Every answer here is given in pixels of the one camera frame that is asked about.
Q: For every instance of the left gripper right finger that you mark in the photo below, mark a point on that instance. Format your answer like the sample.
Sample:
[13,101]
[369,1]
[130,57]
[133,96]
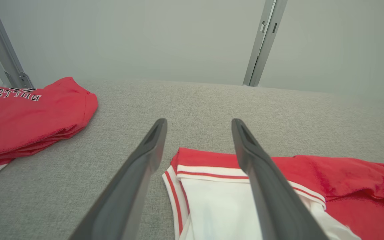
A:
[272,200]

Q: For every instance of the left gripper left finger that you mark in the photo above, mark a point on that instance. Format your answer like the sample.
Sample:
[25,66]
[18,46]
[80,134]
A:
[125,193]

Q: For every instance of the red shirt white sleeves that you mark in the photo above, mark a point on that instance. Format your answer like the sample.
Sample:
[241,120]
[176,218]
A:
[345,186]

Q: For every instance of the red Bulls jersey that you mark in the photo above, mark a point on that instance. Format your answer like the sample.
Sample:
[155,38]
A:
[28,123]

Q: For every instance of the grey metal partition post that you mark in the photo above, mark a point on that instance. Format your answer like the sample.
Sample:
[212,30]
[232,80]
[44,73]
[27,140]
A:
[257,50]
[268,50]

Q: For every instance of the grey metal stand frame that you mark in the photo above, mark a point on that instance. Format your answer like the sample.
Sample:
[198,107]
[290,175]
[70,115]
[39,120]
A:
[2,46]

